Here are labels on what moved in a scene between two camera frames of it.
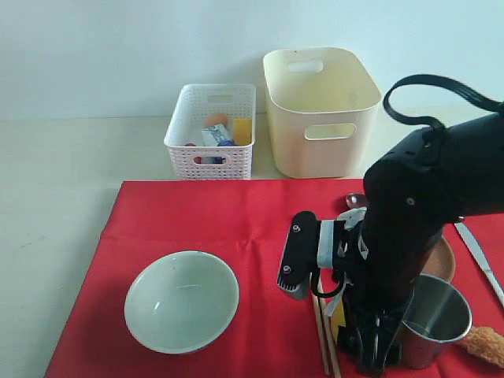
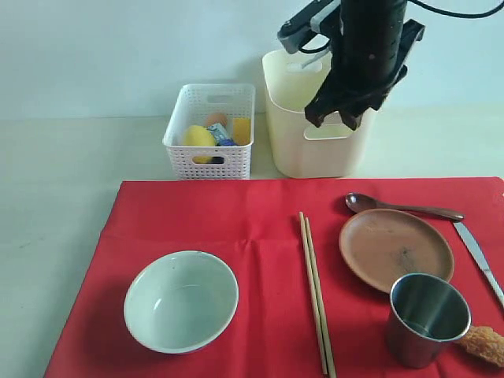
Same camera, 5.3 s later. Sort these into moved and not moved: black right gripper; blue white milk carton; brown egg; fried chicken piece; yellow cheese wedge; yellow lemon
Moved: black right gripper; yellow lemon
Not moved: blue white milk carton; yellow cheese wedge; brown egg; fried chicken piece
